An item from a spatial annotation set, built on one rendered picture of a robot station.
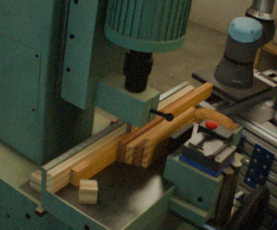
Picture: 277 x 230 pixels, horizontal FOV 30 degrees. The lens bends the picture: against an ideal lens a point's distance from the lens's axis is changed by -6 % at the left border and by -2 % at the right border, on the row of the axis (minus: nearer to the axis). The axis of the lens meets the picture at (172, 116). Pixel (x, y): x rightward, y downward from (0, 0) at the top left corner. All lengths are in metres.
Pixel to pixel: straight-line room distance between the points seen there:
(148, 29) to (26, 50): 0.33
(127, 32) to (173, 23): 0.09
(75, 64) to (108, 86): 0.09
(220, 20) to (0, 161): 3.64
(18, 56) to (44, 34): 0.11
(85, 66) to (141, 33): 0.19
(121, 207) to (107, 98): 0.26
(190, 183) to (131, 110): 0.21
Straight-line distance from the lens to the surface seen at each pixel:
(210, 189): 1.17
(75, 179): 1.15
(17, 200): 1.31
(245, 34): 1.83
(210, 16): 4.82
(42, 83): 1.24
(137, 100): 1.17
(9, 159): 1.39
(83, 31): 1.16
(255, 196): 1.15
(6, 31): 1.29
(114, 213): 1.10
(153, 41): 1.07
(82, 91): 1.21
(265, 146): 1.86
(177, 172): 1.19
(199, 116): 1.46
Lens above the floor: 1.63
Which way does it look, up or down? 30 degrees down
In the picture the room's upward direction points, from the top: 12 degrees clockwise
